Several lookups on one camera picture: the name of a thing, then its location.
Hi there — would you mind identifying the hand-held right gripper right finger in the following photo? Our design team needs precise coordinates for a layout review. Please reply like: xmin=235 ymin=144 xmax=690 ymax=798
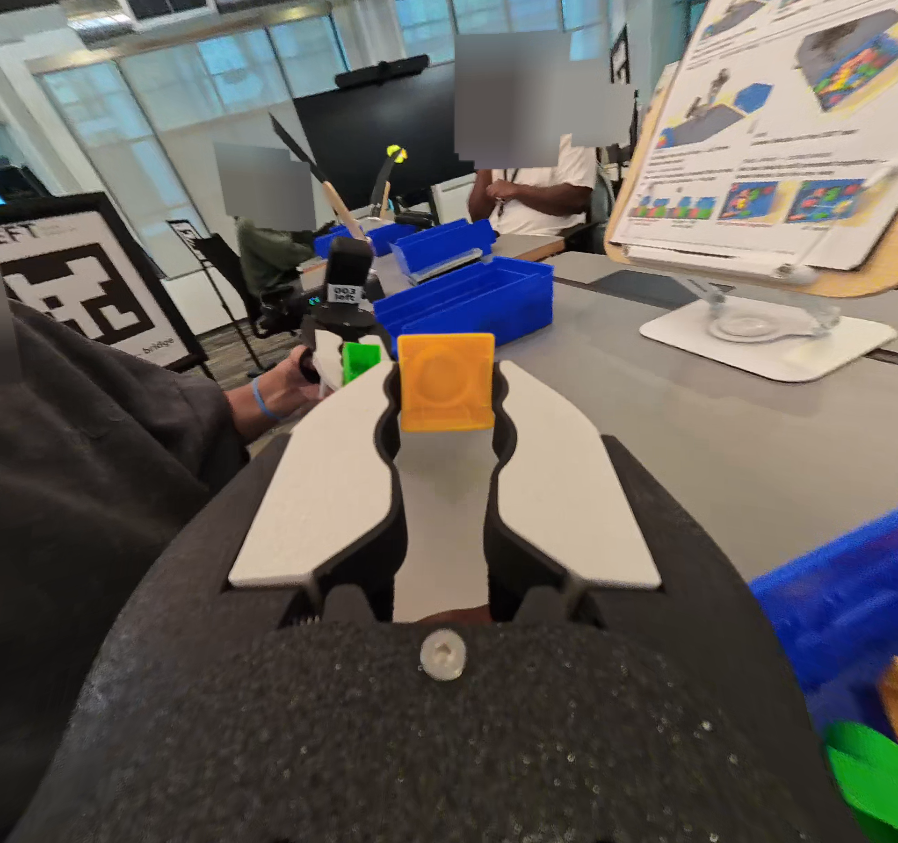
xmin=483 ymin=359 xmax=664 ymax=625

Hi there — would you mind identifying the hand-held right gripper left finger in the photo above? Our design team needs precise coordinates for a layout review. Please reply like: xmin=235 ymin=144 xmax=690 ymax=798
xmin=228 ymin=359 xmax=409 ymax=616

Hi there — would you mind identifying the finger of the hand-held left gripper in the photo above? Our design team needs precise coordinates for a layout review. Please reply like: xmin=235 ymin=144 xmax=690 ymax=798
xmin=311 ymin=330 xmax=346 ymax=398

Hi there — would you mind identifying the green double toy block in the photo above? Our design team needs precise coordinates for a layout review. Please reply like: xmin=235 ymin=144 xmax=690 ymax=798
xmin=341 ymin=342 xmax=383 ymax=387

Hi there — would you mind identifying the yellow toy block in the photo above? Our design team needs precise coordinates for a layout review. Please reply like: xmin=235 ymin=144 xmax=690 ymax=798
xmin=397 ymin=333 xmax=496 ymax=433

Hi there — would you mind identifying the blue plastic bin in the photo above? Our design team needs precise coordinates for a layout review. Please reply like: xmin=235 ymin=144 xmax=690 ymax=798
xmin=314 ymin=222 xmax=422 ymax=259
xmin=389 ymin=219 xmax=495 ymax=284
xmin=374 ymin=257 xmax=555 ymax=354
xmin=749 ymin=512 xmax=898 ymax=742

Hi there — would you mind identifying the pile of colourful toy blocks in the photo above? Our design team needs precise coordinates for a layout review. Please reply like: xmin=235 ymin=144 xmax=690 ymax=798
xmin=824 ymin=657 xmax=898 ymax=838

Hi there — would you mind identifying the person's left forearm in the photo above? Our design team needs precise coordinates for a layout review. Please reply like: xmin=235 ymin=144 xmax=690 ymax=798
xmin=224 ymin=376 xmax=282 ymax=446

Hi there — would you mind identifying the grey desk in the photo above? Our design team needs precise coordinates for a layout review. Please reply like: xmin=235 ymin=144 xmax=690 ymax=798
xmin=302 ymin=250 xmax=898 ymax=623

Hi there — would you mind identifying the person's left hand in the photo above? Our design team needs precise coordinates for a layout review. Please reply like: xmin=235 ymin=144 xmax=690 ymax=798
xmin=268 ymin=346 xmax=331 ymax=419

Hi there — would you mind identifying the light wooden slat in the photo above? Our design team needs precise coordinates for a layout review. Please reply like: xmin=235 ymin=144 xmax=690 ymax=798
xmin=321 ymin=180 xmax=367 ymax=242

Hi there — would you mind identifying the clear plastic sheet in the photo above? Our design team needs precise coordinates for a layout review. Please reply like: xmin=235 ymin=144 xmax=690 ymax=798
xmin=410 ymin=248 xmax=485 ymax=284

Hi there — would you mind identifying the black office chair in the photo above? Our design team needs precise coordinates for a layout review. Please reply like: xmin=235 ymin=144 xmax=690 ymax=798
xmin=193 ymin=233 xmax=296 ymax=374

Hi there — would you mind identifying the black screen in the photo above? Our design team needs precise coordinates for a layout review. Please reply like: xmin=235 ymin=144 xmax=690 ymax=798
xmin=293 ymin=63 xmax=478 ymax=211

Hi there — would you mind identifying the small black white marker sign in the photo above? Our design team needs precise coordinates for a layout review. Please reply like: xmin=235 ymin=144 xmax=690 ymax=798
xmin=167 ymin=220 xmax=211 ymax=262

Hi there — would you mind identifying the brown-edged side table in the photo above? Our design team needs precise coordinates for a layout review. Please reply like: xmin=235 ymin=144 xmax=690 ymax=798
xmin=490 ymin=233 xmax=566 ymax=263

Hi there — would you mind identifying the black video bar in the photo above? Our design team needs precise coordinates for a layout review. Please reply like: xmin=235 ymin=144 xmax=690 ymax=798
xmin=335 ymin=54 xmax=430 ymax=90

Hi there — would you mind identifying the person's dark sweatshirt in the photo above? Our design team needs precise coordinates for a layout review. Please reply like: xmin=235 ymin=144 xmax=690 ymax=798
xmin=0 ymin=299 xmax=251 ymax=843

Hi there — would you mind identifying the round pale disc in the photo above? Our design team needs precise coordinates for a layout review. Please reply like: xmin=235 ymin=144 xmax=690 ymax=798
xmin=709 ymin=313 xmax=781 ymax=344

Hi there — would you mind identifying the instruction board on stand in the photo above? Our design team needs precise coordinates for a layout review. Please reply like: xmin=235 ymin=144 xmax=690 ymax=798
xmin=605 ymin=0 xmax=898 ymax=298

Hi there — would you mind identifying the white printed paper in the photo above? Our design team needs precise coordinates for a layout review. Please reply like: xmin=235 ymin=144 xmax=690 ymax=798
xmin=614 ymin=0 xmax=898 ymax=272

